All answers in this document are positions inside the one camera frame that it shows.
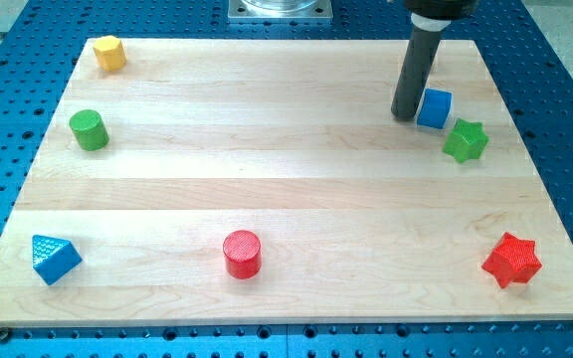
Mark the green star block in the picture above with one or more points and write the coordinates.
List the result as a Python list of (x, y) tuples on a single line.
[(466, 141)]

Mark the light wooden board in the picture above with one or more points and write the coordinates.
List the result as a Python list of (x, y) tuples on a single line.
[(361, 217)]

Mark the blue perforated metal table plate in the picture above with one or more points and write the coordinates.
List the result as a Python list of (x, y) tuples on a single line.
[(41, 44)]

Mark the blue cube block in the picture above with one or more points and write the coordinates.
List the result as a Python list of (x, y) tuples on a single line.
[(435, 109)]

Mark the green cylinder block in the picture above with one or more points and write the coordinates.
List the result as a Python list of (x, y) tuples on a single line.
[(89, 130)]

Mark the blue triangular prism block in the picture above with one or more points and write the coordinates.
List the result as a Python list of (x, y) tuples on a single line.
[(52, 258)]

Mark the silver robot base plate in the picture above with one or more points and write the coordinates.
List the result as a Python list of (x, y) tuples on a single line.
[(279, 9)]

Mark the yellow hexagon block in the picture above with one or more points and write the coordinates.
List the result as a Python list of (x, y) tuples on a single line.
[(109, 53)]

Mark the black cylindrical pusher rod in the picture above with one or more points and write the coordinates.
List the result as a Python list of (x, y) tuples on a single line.
[(420, 54)]

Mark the red cylinder block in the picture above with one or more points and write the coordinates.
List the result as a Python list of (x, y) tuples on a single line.
[(242, 251)]

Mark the red star block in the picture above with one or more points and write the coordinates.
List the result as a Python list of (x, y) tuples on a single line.
[(512, 260)]

